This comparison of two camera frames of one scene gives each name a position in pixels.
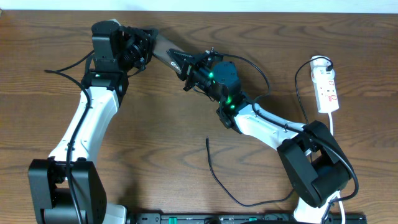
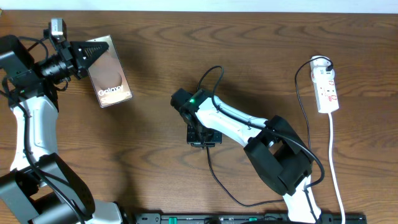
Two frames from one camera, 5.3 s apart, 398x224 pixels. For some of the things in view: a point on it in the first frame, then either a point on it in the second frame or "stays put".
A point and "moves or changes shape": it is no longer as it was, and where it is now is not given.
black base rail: x=241 y=218 stays put
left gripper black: x=147 y=40 to x=65 y=50
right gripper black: x=184 y=61 to x=216 y=139
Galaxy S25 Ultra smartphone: x=161 y=46 moves or changes shape
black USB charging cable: x=329 y=68 stays put
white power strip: x=324 y=83 stays put
